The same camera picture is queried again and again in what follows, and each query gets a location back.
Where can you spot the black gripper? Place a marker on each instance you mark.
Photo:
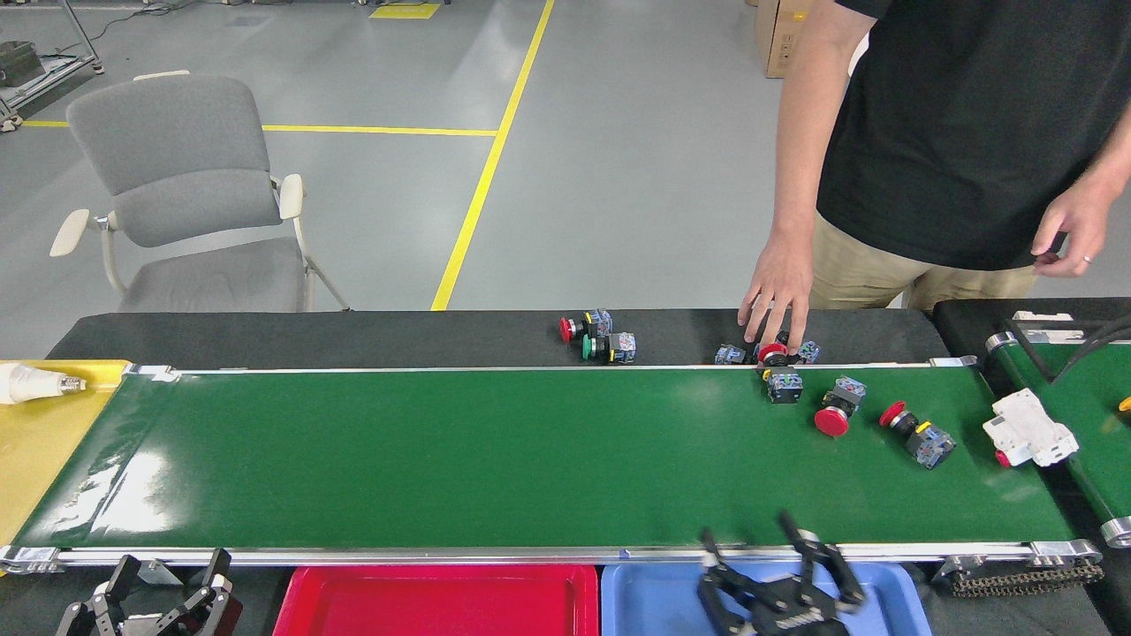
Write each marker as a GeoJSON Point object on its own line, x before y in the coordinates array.
{"type": "Point", "coordinates": [800, 618]}

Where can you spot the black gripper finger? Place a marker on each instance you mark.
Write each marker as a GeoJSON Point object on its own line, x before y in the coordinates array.
{"type": "Point", "coordinates": [97, 614]}
{"type": "Point", "coordinates": [212, 609]}

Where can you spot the red mushroom push button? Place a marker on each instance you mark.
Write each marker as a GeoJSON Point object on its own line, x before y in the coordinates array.
{"type": "Point", "coordinates": [598, 322]}
{"type": "Point", "coordinates": [831, 421]}

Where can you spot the red push button switch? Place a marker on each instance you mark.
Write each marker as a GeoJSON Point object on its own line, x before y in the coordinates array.
{"type": "Point", "coordinates": [785, 387]}
{"type": "Point", "coordinates": [932, 446]}

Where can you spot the green push button switch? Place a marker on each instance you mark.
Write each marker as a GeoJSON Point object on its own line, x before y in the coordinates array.
{"type": "Point", "coordinates": [621, 347]}

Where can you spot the white circuit breaker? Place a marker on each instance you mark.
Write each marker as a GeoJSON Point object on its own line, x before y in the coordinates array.
{"type": "Point", "coordinates": [1029, 428]}

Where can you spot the person's right forearm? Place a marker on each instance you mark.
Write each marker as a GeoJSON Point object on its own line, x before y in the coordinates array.
{"type": "Point", "coordinates": [795, 168]}

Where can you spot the person's left forearm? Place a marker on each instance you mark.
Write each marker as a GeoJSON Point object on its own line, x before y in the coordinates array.
{"type": "Point", "coordinates": [1109, 155]}

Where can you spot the blue plastic tray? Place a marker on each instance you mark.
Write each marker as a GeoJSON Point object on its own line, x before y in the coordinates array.
{"type": "Point", "coordinates": [654, 605]}

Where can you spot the yellow plastic tray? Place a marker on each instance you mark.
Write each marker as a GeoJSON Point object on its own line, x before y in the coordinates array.
{"type": "Point", "coordinates": [44, 459]}

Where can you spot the red plastic tray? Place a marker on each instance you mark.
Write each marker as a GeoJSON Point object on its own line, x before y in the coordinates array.
{"type": "Point", "coordinates": [433, 609]}

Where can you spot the long green conveyor belt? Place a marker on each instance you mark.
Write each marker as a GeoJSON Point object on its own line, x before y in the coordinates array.
{"type": "Point", "coordinates": [530, 459]}

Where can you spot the narrow green conveyor belt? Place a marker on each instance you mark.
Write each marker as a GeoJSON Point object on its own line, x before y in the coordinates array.
{"type": "Point", "coordinates": [1091, 442]}

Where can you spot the person's right hand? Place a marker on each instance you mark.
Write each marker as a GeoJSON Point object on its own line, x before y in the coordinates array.
{"type": "Point", "coordinates": [782, 274]}

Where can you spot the person's left hand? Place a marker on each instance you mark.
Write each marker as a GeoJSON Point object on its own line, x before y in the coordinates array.
{"type": "Point", "coordinates": [1082, 225]}

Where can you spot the white light bulb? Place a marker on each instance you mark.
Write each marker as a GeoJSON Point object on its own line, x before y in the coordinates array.
{"type": "Point", "coordinates": [26, 384]}

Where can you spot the grey padded armchair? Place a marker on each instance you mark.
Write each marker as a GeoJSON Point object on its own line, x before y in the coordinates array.
{"type": "Point", "coordinates": [177, 150]}

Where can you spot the person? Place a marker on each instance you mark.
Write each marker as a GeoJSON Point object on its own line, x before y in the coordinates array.
{"type": "Point", "coordinates": [954, 132]}

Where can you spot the silver metal rack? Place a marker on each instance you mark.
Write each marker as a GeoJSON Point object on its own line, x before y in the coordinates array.
{"type": "Point", "coordinates": [53, 81]}

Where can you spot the brown cardboard box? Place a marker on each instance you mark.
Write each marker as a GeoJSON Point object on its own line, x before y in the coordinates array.
{"type": "Point", "coordinates": [782, 35]}

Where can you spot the blue switch contact block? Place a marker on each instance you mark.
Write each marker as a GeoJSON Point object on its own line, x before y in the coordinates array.
{"type": "Point", "coordinates": [729, 354]}
{"type": "Point", "coordinates": [809, 352]}

